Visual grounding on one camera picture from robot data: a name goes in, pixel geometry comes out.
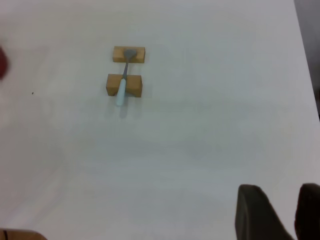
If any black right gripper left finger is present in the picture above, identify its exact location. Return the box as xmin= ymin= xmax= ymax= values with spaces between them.
xmin=234 ymin=184 xmax=296 ymax=240

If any red ceramic mug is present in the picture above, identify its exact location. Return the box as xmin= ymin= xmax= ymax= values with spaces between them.
xmin=0 ymin=46 xmax=10 ymax=81

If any spoon with light blue handle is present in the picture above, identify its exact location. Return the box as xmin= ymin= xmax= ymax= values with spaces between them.
xmin=115 ymin=48 xmax=138 ymax=107

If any flat rectangular wooden block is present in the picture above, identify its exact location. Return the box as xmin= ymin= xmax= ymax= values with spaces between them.
xmin=112 ymin=45 xmax=146 ymax=64

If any arched wooden block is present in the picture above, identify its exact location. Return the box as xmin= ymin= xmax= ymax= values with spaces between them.
xmin=106 ymin=73 xmax=143 ymax=98

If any brown rounded object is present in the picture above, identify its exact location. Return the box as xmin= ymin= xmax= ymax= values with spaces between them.
xmin=0 ymin=228 xmax=48 ymax=240

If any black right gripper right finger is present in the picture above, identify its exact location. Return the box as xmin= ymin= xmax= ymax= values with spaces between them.
xmin=295 ymin=183 xmax=320 ymax=240

